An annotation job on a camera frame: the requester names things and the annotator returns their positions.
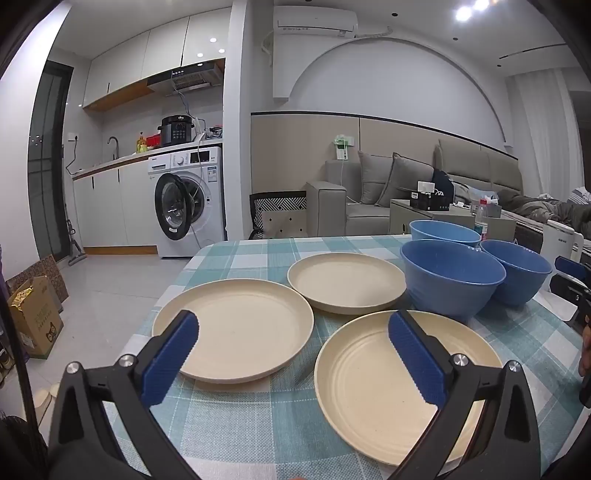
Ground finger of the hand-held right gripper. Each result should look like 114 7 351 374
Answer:
551 274 591 324
553 256 591 278

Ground patterned brown box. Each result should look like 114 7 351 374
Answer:
9 255 70 303

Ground black pressure cooker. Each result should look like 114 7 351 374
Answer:
158 115 195 147

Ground dark glass door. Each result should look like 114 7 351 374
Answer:
28 60 75 264

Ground cream round plate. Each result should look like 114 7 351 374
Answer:
314 310 505 467
151 278 315 384
287 252 408 315

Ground bed with grey blanket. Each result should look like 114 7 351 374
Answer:
455 180 591 243

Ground person's right hand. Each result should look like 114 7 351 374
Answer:
579 320 591 409

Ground grey side cabinet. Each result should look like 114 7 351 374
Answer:
389 198 518 243

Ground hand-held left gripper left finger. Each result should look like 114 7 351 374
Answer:
48 310 204 480

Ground white kitchen counter cabinet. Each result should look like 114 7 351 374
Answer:
73 154 160 256

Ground white electric kettle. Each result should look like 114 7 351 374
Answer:
540 220 585 267

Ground white air conditioner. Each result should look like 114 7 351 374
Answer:
272 6 358 40

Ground white wall cabinets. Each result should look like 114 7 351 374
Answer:
83 9 232 110

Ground teal checked tablecloth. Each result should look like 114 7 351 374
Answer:
99 235 587 480

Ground grey cushion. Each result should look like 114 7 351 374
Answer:
358 151 398 206
376 153 435 208

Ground white marble coffee table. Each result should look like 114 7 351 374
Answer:
531 258 583 326

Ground large blue bowl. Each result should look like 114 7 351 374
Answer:
400 239 507 319

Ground white washing machine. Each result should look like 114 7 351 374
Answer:
148 147 227 258

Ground cardboard box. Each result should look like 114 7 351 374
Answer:
7 276 64 360

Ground black range hood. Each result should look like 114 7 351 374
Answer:
148 65 225 95

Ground sheer white curtain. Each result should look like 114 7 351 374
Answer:
505 69 577 197

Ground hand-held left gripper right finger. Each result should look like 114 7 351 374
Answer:
387 309 542 480

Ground grey sofa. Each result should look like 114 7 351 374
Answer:
305 138 525 237

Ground black box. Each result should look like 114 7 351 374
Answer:
410 190 451 210

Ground plastic water bottle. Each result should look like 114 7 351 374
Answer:
475 199 490 241

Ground upright vacuum cleaner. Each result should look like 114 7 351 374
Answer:
65 217 89 267

